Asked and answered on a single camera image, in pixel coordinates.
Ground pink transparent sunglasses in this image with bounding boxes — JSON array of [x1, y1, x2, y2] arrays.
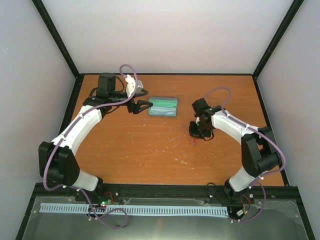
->
[[190, 136, 199, 147]]

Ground grey glasses case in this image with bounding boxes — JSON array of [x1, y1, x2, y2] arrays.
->
[[148, 96, 178, 118]]

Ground light blue cleaning cloth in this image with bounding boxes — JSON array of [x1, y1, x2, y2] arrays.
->
[[148, 106, 177, 117]]

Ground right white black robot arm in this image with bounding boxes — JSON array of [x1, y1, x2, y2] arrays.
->
[[188, 98, 283, 202]]

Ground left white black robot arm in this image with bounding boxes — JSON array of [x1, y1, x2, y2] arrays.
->
[[38, 73, 153, 202]]

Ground black aluminium frame rail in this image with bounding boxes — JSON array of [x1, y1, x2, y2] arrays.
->
[[33, 183, 300, 201]]

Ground light blue slotted cable duct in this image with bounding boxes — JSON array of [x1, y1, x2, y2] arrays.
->
[[39, 203, 229, 218]]

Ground metal base plate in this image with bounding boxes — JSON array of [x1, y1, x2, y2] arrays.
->
[[21, 197, 308, 240]]

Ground left black frame post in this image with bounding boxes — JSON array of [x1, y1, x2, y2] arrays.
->
[[32, 0, 80, 78]]

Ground black frame post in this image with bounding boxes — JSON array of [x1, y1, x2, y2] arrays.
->
[[252, 0, 304, 80], [32, 0, 80, 78]]

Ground right black frame post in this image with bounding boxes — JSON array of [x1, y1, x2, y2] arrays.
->
[[252, 0, 304, 80]]

